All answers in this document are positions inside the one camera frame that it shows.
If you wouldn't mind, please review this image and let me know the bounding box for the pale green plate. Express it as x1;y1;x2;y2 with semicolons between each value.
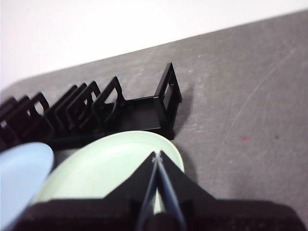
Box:
30;129;186;215

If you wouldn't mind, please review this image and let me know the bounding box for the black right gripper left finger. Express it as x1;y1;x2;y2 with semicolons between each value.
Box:
13;151;159;231

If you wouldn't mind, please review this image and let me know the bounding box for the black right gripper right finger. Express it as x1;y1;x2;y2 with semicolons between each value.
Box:
158;151;307;231

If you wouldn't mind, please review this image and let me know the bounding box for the light blue plate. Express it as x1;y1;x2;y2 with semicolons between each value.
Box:
0;141;54;231

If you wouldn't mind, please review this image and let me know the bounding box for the black plastic plate rack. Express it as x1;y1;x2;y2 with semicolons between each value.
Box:
0;62;183;154

